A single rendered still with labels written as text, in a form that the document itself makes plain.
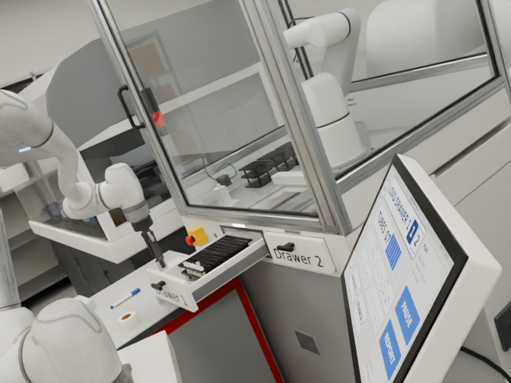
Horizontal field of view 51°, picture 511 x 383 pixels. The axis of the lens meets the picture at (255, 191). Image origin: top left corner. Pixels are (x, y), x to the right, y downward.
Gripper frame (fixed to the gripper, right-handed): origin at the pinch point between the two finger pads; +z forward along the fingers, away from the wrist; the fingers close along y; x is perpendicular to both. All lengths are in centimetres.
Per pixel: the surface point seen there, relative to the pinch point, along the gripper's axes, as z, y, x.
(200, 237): 0.8, 12.3, -20.5
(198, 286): 0.5, -33.5, -2.6
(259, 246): 0.6, -29.0, -28.4
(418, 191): -31, -123, -25
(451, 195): 5, -62, -84
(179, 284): -3.6, -34.2, 2.7
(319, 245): -3, -61, -34
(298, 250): 0, -50, -33
